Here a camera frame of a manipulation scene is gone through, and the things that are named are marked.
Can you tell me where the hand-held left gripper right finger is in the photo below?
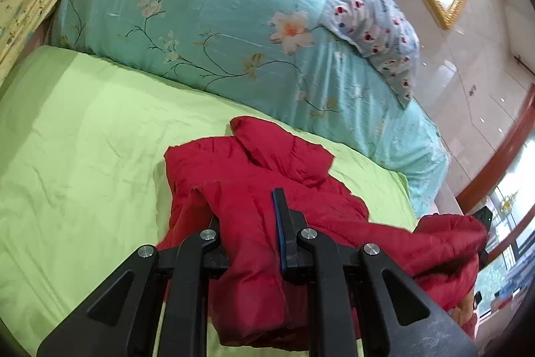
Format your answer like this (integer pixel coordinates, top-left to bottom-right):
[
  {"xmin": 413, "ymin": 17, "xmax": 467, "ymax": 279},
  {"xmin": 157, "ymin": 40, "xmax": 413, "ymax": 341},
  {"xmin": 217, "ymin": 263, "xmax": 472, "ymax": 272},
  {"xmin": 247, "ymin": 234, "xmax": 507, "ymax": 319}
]
[{"xmin": 272, "ymin": 187, "xmax": 479, "ymax": 357}]

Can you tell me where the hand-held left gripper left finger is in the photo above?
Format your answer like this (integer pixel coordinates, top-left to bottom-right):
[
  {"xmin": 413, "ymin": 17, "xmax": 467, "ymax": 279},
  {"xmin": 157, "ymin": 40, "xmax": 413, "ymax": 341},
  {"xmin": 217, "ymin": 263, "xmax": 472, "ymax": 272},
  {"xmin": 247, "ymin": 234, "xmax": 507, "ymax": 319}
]
[{"xmin": 37, "ymin": 215, "xmax": 222, "ymax": 357}]

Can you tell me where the red quilted jacket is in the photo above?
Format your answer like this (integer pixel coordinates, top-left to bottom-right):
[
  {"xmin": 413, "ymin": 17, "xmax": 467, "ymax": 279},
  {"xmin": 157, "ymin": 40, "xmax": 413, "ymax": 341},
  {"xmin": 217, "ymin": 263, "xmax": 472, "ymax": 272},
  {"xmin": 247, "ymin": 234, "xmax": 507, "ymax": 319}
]
[{"xmin": 156, "ymin": 115, "xmax": 490, "ymax": 351}]

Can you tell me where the light green bed sheet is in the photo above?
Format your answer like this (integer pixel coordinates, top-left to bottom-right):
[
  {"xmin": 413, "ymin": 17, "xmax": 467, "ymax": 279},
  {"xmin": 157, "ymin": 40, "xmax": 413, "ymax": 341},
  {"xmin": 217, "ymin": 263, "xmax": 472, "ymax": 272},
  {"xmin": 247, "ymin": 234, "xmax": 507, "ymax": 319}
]
[{"xmin": 0, "ymin": 44, "xmax": 419, "ymax": 357}]

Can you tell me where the grey printed pillow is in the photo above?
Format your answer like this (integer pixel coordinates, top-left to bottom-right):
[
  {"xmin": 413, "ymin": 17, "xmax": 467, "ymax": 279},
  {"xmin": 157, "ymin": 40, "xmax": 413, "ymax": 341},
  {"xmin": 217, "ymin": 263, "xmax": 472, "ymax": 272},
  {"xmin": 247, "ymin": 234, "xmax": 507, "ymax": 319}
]
[{"xmin": 320, "ymin": 0, "xmax": 421, "ymax": 109}]

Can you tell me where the teal floral quilt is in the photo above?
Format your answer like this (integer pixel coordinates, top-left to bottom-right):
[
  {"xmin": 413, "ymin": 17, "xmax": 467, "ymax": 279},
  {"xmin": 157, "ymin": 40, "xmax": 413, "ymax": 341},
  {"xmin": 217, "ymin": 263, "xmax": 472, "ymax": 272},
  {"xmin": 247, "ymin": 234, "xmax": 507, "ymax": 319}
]
[{"xmin": 50, "ymin": 0, "xmax": 451, "ymax": 216}]

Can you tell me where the brown wooden frame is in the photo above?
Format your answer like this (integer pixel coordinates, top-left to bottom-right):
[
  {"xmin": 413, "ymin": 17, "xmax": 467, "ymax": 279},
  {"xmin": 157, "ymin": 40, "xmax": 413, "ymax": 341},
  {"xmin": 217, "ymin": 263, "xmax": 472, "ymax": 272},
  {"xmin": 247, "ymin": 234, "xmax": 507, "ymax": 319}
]
[{"xmin": 455, "ymin": 83, "xmax": 535, "ymax": 266}]

